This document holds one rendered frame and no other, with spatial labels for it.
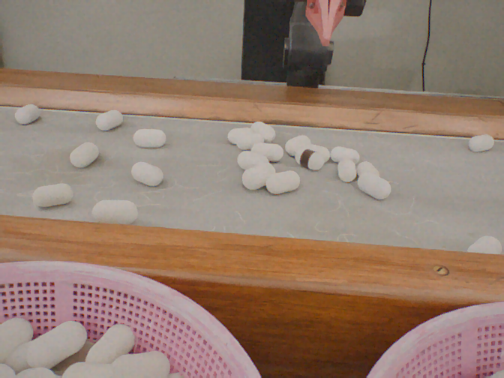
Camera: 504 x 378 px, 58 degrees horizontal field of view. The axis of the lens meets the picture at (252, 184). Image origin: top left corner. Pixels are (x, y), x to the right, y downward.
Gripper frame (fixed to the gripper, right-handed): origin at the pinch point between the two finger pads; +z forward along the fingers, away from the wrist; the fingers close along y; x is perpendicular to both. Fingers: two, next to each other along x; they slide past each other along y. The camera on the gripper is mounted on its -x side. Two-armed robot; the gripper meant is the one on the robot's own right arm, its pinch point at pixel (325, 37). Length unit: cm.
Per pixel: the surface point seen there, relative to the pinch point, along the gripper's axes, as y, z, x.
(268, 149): -5.6, 14.9, 0.8
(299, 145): -2.2, 13.3, 2.2
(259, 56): -18, -119, 151
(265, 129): -6.2, 10.6, 4.0
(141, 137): -19.7, 14.1, 1.7
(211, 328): -7.2, 35.3, -17.9
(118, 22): -94, -129, 144
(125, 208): -16.1, 26.1, -8.8
